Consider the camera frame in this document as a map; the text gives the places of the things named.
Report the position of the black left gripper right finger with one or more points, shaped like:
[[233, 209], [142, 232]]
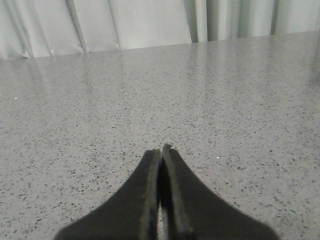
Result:
[[194, 212]]

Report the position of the grey pleated curtain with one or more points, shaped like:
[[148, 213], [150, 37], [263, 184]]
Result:
[[43, 28]]

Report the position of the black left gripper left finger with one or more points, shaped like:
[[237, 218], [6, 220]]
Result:
[[130, 214]]

